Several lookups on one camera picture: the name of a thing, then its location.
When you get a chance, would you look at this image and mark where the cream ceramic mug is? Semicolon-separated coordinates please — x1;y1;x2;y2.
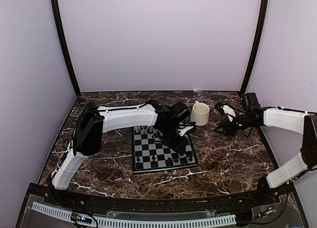
190;101;210;126

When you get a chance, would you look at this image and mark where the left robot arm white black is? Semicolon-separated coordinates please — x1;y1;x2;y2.
48;100;195;206

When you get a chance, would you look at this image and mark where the left black frame post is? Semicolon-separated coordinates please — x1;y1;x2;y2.
51;0;81;97

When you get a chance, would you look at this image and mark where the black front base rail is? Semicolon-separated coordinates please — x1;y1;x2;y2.
24;182;298;218

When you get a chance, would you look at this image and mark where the white slotted cable duct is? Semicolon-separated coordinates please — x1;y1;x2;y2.
31;202;236;228

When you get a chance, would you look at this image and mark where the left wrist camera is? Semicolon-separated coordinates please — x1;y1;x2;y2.
171;102;196;136

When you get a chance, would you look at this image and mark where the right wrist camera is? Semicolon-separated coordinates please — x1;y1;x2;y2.
214;93;261;122

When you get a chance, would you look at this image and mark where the black white chessboard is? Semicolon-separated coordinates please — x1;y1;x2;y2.
132;126;199;174

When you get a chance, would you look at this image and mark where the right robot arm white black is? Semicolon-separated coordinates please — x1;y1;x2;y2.
215;103;317;205

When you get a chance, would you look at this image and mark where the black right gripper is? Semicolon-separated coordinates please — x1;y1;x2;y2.
214;113;256;137

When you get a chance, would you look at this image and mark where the black frame post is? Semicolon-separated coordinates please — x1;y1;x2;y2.
51;0;81;97
239;0;268;95

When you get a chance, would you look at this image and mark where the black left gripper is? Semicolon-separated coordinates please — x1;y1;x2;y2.
159;124;189;155

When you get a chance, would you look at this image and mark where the right black frame post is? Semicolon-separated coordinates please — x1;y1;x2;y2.
239;0;268;95

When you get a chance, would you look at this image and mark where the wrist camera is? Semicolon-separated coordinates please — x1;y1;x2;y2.
214;93;261;122
171;102;196;136

